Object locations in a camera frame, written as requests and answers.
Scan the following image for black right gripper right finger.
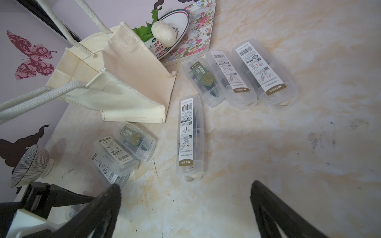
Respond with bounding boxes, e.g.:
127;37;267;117
250;180;326;238

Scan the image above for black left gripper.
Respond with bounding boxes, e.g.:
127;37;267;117
1;182;95;238

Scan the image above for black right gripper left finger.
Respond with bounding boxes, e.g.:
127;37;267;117
27;184;122;238

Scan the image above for clear compass set case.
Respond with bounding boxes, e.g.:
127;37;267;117
176;95;205;182

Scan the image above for cream canvas tote bag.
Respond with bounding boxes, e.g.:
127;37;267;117
1;1;177;124

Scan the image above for clear compass case lower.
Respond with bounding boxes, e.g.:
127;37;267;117
93;136;140;177

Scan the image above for clear compass case white label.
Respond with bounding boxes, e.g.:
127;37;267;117
113;122;156;162

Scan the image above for compass case far right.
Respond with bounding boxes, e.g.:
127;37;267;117
231;39;299;110

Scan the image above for compass case middle right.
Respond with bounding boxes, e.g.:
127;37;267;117
206;50;258;110

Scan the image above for compass case green card right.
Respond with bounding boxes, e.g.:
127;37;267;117
183;57;225;108

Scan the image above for green plastic lettuce leaf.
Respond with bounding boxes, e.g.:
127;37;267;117
133;7;162;42

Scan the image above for white bun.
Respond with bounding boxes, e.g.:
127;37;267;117
151;20;177;48

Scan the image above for floral rectangular tray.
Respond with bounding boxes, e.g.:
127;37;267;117
160;1;216;66

